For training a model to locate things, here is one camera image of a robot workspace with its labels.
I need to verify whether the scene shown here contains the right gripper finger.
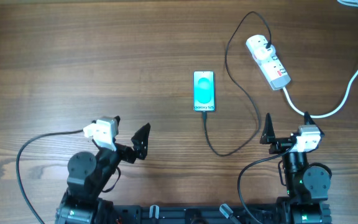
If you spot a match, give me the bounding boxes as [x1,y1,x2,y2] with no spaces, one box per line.
[303,111,324,137]
[260,113,276,144]

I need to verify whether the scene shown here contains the turquoise screen Galaxy smartphone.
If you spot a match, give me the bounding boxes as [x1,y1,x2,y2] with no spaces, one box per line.
[193,71,216,112]

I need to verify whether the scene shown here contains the black USB charging cable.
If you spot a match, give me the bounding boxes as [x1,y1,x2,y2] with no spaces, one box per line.
[200,11,273,157]

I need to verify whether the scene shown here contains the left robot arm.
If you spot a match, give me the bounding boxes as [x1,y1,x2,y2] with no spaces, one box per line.
[55,116,151,223]

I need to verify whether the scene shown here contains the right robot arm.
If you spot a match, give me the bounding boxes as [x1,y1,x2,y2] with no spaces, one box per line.
[260,113,333,224]

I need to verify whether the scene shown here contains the white USB charger plug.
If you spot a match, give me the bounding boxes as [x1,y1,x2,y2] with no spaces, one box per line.
[254,45,275,61]

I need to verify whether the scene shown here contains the white power strip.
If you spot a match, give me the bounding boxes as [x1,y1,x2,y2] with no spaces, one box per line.
[246,35,291,90]

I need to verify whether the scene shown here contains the black right camera cable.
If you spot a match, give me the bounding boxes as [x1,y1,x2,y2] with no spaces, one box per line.
[237,141,298,224]

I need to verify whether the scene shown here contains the black camera cable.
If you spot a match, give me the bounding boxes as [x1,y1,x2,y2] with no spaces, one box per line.
[16,129,85,224]
[237,141,298,224]

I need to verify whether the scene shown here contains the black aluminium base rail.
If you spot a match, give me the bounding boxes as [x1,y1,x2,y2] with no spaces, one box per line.
[54,203,332,224]

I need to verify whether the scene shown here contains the black left camera cable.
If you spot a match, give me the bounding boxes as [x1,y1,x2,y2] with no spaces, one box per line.
[16,129,85,224]

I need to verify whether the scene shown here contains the white power strip cord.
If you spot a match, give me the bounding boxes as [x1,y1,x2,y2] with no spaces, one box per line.
[282,0,358,119]

